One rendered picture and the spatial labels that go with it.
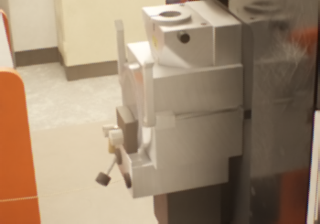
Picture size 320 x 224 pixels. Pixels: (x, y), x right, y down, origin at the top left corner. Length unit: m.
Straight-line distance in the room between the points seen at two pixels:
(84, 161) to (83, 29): 2.29
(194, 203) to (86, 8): 3.16
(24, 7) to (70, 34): 0.44
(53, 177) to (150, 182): 0.89
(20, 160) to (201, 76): 0.49
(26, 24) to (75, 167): 2.67
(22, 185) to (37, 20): 3.16
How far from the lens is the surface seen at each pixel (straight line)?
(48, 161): 1.64
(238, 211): 0.74
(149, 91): 0.62
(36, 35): 4.23
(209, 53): 0.65
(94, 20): 3.86
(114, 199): 1.47
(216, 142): 0.67
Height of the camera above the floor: 1.49
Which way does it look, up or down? 23 degrees down
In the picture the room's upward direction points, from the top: 2 degrees counter-clockwise
